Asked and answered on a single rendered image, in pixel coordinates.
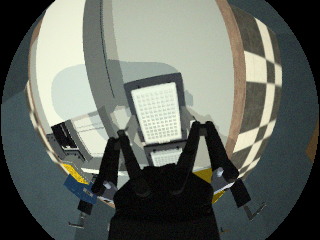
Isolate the yellow open-top bin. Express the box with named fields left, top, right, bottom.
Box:
left=192, top=168, right=225, bottom=204

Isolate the blue bin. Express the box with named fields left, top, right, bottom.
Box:
left=64, top=173, right=98, bottom=205

